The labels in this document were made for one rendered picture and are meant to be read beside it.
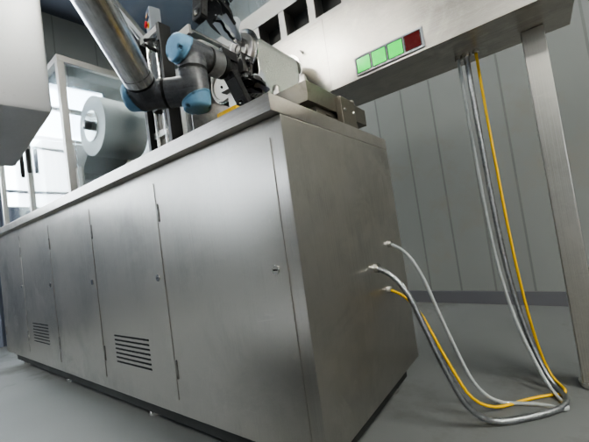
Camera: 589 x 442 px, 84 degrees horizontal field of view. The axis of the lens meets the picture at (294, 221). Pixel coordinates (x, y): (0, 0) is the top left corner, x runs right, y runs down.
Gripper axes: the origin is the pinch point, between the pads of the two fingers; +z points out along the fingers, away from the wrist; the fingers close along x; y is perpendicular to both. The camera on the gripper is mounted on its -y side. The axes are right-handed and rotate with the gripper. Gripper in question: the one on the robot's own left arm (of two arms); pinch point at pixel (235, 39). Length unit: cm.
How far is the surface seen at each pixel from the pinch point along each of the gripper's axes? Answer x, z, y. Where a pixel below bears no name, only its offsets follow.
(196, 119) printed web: 33.7, 14.6, -6.8
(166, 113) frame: 30.0, 3.8, -18.8
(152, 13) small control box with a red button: 53, -22, 35
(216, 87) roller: 17.2, 8.7, -3.4
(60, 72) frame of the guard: 98, -29, 8
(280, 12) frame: 5.5, 9.2, 47.6
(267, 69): -4.7, 12.9, -1.4
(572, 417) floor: -71, 108, -75
